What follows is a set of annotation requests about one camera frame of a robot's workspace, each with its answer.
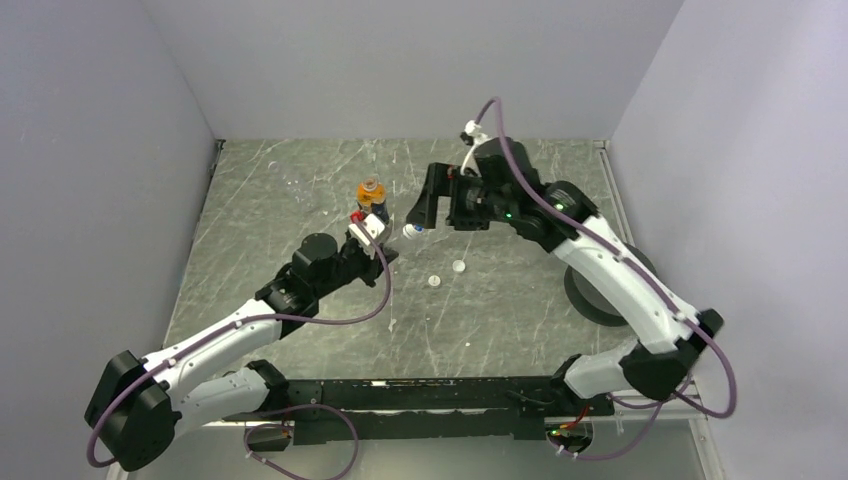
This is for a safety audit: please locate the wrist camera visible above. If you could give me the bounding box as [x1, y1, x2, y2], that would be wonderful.
[459, 120, 491, 176]
[348, 211, 391, 258]

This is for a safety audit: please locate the white blue-rimmed bottle cap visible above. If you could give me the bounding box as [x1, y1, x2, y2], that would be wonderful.
[402, 224, 426, 240]

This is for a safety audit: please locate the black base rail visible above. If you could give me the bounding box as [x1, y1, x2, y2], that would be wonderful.
[228, 376, 615, 445]

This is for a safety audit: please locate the orange juice bottle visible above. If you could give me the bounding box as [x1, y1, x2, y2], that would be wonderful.
[356, 177, 390, 224]

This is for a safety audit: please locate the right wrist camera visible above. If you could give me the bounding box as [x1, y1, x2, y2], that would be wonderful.
[459, 120, 491, 176]

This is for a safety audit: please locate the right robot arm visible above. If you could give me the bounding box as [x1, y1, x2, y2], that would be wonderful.
[406, 139, 724, 415]

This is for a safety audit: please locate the purple cable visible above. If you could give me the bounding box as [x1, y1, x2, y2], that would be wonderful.
[473, 96, 738, 463]
[86, 238, 393, 469]

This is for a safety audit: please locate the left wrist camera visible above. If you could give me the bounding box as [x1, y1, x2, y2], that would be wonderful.
[348, 211, 391, 258]

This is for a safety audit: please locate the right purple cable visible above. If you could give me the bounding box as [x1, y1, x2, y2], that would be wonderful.
[473, 96, 738, 463]

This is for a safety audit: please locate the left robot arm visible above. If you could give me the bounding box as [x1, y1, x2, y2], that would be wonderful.
[84, 233, 399, 472]

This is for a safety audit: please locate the aluminium frame rail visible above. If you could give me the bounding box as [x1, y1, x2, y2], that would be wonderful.
[136, 139, 721, 479]

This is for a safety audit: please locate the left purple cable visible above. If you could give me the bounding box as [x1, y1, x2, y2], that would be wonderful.
[86, 238, 393, 469]

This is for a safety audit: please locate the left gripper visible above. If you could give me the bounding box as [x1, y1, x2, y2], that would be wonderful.
[313, 238, 397, 300]

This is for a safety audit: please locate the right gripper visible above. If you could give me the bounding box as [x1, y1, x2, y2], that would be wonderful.
[406, 163, 515, 231]

